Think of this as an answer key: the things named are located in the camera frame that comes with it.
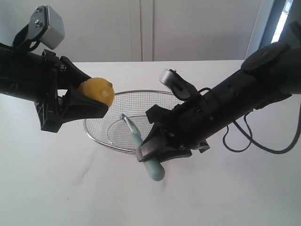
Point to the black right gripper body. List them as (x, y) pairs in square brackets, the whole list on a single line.
[(189, 124)]

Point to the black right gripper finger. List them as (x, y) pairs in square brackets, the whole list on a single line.
[(166, 153), (156, 138)]

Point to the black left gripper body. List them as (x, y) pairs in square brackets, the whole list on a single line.
[(47, 105)]

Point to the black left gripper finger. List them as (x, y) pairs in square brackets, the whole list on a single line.
[(69, 75), (75, 106)]

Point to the teal handled peeler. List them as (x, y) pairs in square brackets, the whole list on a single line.
[(152, 165)]

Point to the yellow lemon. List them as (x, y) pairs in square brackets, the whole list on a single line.
[(98, 89)]

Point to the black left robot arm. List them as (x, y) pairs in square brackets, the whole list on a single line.
[(17, 74)]

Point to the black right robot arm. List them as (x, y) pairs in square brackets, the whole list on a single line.
[(269, 75)]

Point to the oval wire mesh basket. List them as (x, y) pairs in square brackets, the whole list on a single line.
[(113, 131)]

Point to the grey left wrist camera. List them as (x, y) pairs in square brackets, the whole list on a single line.
[(45, 26)]

